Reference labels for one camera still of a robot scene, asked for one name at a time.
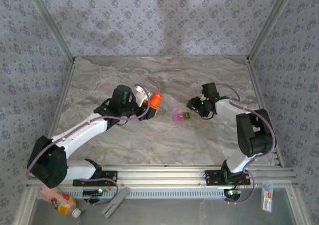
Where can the green pill box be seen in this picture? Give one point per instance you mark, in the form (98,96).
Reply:
(187,115)

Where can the pink pill box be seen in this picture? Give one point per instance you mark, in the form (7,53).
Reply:
(179,116)

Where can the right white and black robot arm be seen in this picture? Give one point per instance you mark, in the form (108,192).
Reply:
(229,108)

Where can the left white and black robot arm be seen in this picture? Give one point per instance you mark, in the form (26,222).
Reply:
(82,133)

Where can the small green-lit circuit board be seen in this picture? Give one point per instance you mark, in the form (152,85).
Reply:
(233,193)
(91,192)

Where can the grey metal shelf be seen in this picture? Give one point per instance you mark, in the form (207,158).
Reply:
(174,212)

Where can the clear plastic packet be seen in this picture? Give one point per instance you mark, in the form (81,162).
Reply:
(266,197)

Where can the pink printed drink bottle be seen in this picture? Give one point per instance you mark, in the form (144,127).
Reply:
(58,200)

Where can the aluminium table edge rail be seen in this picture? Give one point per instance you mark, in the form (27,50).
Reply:
(61,98)
(258,85)

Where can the long aluminium mounting rail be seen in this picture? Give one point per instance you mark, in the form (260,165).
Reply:
(162,176)

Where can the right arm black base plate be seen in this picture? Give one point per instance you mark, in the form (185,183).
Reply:
(211,177)

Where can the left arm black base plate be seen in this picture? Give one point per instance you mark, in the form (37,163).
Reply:
(111,175)

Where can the grey metal bracket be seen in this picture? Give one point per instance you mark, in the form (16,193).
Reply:
(117,200)

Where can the aluminium frame post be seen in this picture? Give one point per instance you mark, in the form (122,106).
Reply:
(51,23)
(269,23)

